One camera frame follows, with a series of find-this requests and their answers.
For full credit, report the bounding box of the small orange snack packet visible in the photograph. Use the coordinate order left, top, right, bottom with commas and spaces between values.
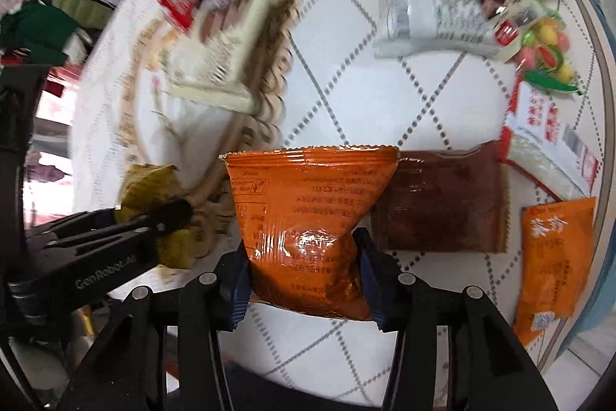
512, 196, 600, 349

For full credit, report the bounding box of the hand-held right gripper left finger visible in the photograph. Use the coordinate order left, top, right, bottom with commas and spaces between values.
62, 245, 252, 411

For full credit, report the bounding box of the red and white snack packet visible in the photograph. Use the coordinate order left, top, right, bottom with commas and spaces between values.
498, 76, 604, 200

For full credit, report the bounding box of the brown snack packet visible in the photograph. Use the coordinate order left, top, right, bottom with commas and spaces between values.
370, 140, 511, 254

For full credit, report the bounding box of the pale green snack packet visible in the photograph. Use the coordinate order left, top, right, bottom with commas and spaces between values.
469, 0, 549, 65

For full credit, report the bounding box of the white quilted bed cover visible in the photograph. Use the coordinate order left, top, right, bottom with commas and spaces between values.
72, 0, 602, 393

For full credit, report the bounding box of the large orange snack packet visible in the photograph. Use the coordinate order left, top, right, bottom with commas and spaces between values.
219, 145, 400, 321

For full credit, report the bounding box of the yellow snack packet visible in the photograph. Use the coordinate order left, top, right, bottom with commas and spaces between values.
117, 164, 196, 270

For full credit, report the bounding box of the pile of clothes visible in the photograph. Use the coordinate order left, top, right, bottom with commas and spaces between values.
0, 0, 126, 70

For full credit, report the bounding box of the fruit candy bag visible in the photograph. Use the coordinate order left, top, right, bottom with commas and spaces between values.
512, 9, 583, 96

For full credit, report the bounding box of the beige red label snack packet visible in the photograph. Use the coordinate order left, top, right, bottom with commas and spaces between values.
159, 0, 296, 113

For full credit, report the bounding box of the pink red object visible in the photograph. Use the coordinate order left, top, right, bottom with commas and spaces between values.
33, 64, 84, 130

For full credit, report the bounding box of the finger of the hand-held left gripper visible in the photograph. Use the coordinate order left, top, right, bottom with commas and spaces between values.
28, 207, 121, 237
52, 198, 194, 256

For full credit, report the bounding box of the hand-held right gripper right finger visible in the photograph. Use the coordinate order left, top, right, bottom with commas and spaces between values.
353, 227, 561, 411

